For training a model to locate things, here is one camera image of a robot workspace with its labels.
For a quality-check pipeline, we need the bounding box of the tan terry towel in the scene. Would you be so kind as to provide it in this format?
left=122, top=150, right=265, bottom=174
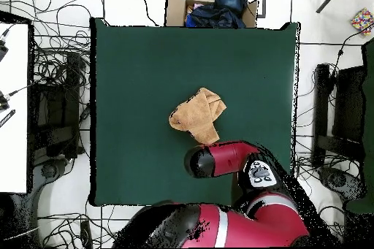
left=168, top=86, right=228, bottom=146

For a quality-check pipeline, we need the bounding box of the dark green table cloth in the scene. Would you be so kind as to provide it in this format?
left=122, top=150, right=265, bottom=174
left=89, top=16, right=301, bottom=207

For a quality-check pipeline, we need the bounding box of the navy shiny garment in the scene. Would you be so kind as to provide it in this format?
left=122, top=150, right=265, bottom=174
left=185, top=3, right=247, bottom=29

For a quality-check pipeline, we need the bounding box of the brown cardboard box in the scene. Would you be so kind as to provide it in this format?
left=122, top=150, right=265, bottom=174
left=164, top=0, right=259, bottom=29

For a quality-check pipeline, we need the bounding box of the grey round stand base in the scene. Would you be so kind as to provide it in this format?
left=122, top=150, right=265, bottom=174
left=318, top=166, right=365, bottom=202
left=31, top=158, right=69, bottom=197

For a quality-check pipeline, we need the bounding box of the white desk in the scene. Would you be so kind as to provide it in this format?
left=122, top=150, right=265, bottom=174
left=0, top=22, right=30, bottom=194

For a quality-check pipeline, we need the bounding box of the black perforated strip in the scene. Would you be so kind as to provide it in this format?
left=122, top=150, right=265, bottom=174
left=0, top=109, right=16, bottom=129

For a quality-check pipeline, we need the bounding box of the green draped cloth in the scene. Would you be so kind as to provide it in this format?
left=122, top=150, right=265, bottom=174
left=344, top=37, right=374, bottom=215

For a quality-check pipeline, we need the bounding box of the black device on desk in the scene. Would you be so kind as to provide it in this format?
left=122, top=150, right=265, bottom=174
left=0, top=38, right=9, bottom=63

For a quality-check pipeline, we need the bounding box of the multicoloured patterned cube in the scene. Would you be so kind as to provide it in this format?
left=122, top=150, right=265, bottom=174
left=350, top=7, right=374, bottom=37

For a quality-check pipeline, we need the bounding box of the black stand frame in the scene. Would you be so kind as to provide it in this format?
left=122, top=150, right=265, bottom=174
left=28, top=52, right=86, bottom=168
left=312, top=63, right=367, bottom=168

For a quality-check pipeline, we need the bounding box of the black device with cable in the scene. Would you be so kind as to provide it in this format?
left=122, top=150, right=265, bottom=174
left=0, top=90, right=11, bottom=112

